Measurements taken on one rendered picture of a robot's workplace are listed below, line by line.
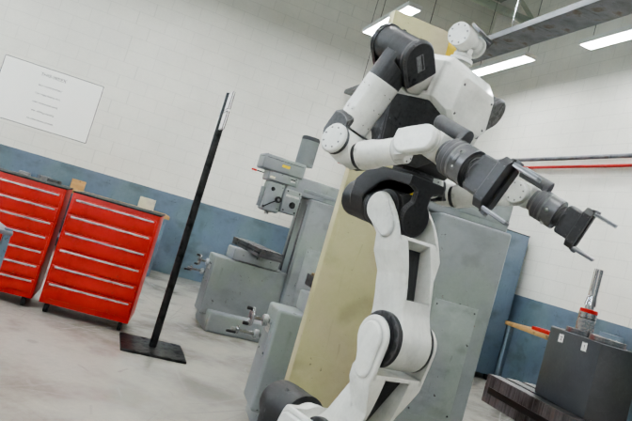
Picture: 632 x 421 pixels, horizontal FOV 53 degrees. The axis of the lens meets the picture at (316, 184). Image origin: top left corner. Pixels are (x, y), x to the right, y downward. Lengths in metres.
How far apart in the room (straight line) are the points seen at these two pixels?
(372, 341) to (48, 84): 8.79
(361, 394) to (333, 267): 1.24
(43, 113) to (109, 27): 1.59
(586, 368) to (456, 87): 0.77
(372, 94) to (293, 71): 8.88
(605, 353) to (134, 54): 9.00
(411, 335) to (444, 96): 0.61
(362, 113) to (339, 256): 1.33
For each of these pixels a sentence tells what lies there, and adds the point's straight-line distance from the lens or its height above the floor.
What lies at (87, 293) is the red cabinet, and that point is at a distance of 5.48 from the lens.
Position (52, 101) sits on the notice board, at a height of 2.01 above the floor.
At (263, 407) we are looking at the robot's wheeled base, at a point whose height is 0.68.
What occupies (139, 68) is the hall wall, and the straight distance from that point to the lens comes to 10.05.
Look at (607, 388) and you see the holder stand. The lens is 1.76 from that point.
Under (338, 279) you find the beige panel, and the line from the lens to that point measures 2.83.
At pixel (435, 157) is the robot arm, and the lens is 1.40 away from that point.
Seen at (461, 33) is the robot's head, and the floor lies 1.84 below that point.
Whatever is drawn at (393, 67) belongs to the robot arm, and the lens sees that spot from 1.58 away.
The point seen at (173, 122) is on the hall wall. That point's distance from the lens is 9.98.
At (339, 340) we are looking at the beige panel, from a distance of 2.89.
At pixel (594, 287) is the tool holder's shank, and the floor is 1.29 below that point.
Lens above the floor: 1.21
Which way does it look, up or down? 4 degrees up
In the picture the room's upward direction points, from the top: 16 degrees clockwise
